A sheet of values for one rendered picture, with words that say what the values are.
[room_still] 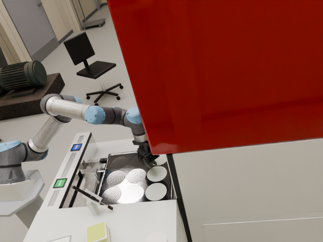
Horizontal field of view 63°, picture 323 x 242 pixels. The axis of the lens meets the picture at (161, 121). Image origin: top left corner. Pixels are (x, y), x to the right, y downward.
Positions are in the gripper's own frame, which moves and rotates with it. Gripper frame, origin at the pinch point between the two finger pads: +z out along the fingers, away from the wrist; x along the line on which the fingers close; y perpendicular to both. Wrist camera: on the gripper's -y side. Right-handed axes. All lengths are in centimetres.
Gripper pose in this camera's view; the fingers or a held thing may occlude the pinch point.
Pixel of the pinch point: (149, 165)
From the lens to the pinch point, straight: 136.4
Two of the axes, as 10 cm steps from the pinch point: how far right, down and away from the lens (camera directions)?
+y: 6.0, 3.7, -7.1
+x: 7.7, -4.8, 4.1
